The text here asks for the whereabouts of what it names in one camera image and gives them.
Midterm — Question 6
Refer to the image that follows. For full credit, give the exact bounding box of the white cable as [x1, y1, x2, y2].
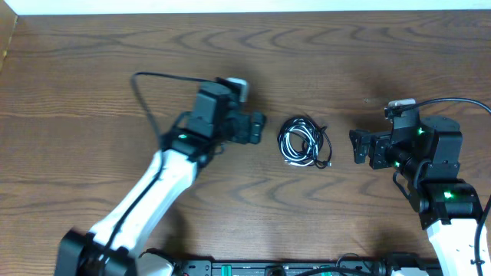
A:
[281, 119, 322, 168]

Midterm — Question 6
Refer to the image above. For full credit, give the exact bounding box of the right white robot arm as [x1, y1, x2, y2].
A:
[349, 113, 490, 275]

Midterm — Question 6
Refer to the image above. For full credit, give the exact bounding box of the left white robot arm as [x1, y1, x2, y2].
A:
[54, 77, 265, 275]

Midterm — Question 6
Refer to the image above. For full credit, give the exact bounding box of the left camera black cable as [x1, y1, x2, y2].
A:
[97, 71, 216, 265]

